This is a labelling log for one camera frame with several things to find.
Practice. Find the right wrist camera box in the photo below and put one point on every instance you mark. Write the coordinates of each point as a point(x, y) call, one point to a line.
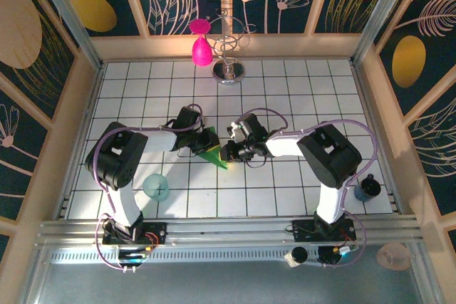
point(234, 130)

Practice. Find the dark blue mug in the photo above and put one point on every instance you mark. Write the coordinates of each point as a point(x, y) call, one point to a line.
point(370, 187)

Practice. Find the aluminium mounting rail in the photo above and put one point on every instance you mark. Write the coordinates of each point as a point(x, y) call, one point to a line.
point(228, 233)

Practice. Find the green paper sheet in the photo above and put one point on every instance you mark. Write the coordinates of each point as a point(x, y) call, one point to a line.
point(213, 158)

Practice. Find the black controller board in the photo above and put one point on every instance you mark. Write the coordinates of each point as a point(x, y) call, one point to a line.
point(132, 257)
point(329, 256)

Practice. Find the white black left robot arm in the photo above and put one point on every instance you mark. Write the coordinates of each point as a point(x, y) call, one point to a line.
point(114, 158)

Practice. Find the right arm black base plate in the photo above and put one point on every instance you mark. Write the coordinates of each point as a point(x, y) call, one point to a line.
point(303, 231)

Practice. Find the pale pink translucent glass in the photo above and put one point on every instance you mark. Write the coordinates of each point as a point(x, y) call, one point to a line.
point(393, 256)

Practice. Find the teal translucent cup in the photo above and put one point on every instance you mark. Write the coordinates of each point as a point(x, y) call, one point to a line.
point(156, 186)

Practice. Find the aluminium frame post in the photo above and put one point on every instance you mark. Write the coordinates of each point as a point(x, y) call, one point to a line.
point(381, 15)
point(67, 15)

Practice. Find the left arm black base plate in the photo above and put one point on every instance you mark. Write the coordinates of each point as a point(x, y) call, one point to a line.
point(156, 233)

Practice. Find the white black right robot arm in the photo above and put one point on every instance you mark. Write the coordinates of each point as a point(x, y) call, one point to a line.
point(327, 154)

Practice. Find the black white cylinder device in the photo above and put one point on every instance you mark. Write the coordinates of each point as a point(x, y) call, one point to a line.
point(297, 255)

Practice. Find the pink wine glass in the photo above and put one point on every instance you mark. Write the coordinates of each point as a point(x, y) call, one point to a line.
point(201, 53)

